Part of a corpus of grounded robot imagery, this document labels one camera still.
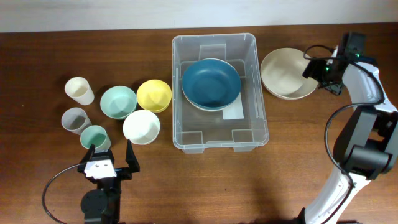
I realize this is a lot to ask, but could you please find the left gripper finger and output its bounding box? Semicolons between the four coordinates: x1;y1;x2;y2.
80;144;95;164
125;139;140;173

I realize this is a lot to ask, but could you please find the mint green plastic cup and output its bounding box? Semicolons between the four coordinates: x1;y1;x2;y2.
80;125;111;152

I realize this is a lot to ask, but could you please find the translucent grey plastic cup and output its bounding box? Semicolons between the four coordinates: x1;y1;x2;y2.
61;107;91;135

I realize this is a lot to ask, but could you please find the beige plate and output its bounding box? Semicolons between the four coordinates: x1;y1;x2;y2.
261;48;318;100

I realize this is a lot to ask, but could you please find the cream plate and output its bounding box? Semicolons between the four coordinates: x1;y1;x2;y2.
182;90;232;112

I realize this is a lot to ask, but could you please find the dark blue plate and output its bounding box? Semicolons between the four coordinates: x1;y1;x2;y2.
182;58;242;108

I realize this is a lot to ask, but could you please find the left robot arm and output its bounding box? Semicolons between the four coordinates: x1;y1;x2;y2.
77;141;140;223

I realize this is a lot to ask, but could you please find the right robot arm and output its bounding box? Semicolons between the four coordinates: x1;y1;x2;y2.
294;32;397;223

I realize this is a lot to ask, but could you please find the white bowl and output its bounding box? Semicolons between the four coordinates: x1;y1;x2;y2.
123;110;160;145

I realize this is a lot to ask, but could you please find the mint green bowl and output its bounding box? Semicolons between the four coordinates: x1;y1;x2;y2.
100;86;137;120

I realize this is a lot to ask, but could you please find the cream plastic cup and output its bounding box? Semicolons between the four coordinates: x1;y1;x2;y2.
65;77;95;106

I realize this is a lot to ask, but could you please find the yellow bowl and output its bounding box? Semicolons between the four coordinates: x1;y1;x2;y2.
137;80;172;113

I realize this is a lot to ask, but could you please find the clear plastic storage bin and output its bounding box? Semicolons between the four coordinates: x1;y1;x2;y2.
172;33;269;154

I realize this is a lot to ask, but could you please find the white label in bin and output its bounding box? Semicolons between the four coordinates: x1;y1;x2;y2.
222;94;244;120

